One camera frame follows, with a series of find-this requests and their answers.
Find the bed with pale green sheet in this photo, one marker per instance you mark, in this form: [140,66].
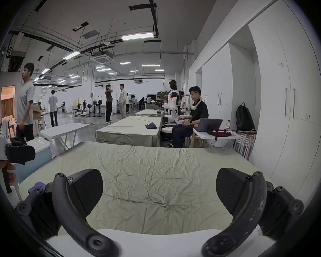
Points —
[155,181]
[128,132]
[148,112]

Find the white humanoid robot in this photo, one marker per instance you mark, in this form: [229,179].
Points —
[173,96]

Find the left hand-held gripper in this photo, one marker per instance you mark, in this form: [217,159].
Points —
[18,151]

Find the person's left hand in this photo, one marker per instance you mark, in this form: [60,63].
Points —
[8,171]

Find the black backpack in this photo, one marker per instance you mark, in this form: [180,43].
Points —
[244,118]

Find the white folding table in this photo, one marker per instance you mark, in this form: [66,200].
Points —
[65,130]

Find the small white table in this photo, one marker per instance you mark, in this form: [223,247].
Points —
[203,135]

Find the plastic bottle with red label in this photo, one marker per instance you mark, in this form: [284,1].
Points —
[228,126]

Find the group of people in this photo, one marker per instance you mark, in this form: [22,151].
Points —
[144,100]

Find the stack of stools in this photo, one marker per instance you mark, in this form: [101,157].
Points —
[244,143]

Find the white lidded storage box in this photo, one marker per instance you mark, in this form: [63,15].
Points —
[38,148]

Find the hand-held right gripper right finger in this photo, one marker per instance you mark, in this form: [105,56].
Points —
[252,215]

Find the dark blue folded garment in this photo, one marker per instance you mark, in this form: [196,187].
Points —
[151,126]

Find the wooden stool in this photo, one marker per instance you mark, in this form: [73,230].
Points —
[196,140]

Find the white cupboard row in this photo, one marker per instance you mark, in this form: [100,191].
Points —
[283,90]

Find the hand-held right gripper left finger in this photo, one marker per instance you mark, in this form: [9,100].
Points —
[69,215]

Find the grey laptop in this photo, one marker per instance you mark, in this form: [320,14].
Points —
[210,124]

